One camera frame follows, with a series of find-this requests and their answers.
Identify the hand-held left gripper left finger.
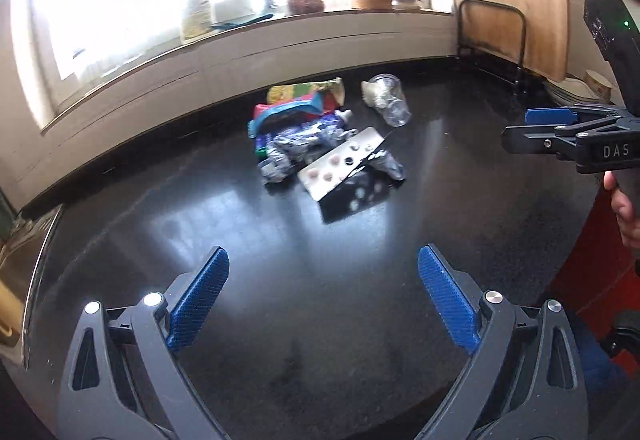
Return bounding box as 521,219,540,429
56,246,231,440

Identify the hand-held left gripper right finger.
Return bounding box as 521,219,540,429
416,244,589,440

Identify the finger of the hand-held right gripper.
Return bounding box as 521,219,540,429
502,116,626,162
524,104,623,127

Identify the blue toothpaste tube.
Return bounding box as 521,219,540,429
257,109,357,156

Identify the person's right hand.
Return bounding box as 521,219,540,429
603,171,640,251

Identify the stack of white plates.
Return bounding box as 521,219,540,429
542,69,615,107

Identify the black metal rack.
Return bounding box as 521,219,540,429
457,0,529,88

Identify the red cloth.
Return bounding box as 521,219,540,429
547,180,640,321

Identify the crumpled silver foil wrapper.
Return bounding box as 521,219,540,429
256,144,321,183
364,149,407,181

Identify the clear plastic cup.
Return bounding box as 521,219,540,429
368,74,412,128

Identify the silver pill blister pack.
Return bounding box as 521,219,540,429
297,127,388,204

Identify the steel sink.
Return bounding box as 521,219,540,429
0,187,65,368

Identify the red blue snack packet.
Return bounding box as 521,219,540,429
248,93,337,141

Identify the yellow green snack packet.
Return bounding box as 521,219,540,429
267,77,347,107

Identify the brown woven bowl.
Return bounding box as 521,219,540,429
286,0,326,16

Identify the dark teal flat tray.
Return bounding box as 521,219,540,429
211,13,275,30

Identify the cooking oil bottle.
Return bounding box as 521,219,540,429
180,0,215,44

